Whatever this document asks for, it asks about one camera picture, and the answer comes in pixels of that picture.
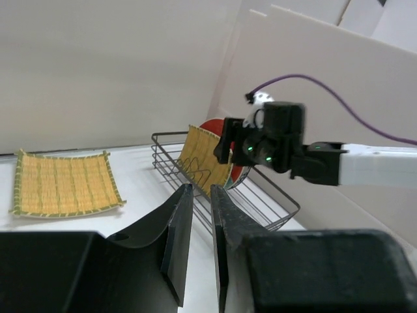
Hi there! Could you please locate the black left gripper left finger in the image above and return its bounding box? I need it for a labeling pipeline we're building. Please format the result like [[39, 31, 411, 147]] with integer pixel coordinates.
[[1, 184, 194, 312]]

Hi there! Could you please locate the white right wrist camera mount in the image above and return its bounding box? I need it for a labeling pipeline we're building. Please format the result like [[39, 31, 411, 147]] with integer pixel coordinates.
[[242, 91, 275, 129]]

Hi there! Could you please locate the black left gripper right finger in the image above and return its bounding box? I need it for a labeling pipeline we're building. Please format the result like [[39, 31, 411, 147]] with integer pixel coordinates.
[[210, 185, 416, 312]]

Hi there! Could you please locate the red and teal floral plate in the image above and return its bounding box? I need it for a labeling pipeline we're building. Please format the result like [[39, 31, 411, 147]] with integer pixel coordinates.
[[197, 118, 252, 190]]

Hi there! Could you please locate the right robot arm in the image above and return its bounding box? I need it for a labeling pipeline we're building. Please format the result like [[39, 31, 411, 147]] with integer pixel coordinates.
[[214, 102, 416, 188]]

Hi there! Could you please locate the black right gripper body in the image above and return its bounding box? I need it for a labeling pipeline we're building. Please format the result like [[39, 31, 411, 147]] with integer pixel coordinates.
[[214, 102, 306, 173]]

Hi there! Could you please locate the square yellow bamboo plate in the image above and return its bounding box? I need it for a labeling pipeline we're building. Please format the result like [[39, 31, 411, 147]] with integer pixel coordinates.
[[9, 150, 126, 219]]

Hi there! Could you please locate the curved yellow bamboo plate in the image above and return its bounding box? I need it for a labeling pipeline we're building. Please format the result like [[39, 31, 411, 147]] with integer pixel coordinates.
[[179, 125, 232, 197]]

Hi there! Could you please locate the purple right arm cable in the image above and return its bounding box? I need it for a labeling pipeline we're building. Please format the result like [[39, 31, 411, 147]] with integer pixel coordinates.
[[250, 74, 417, 147]]

